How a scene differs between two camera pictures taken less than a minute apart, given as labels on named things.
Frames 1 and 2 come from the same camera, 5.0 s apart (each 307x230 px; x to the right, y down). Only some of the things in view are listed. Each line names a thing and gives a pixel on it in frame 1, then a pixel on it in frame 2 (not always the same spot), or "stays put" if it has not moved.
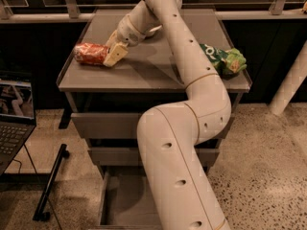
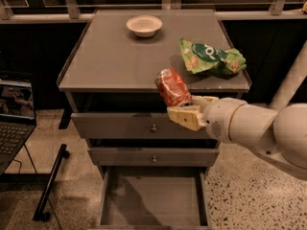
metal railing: [71, 11] stays put
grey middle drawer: [131, 156] stays put
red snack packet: [88, 53] -> [172, 89]
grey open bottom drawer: [127, 198] stays put
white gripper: [127, 33] -> [220, 119]
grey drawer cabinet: [107, 103] stays put
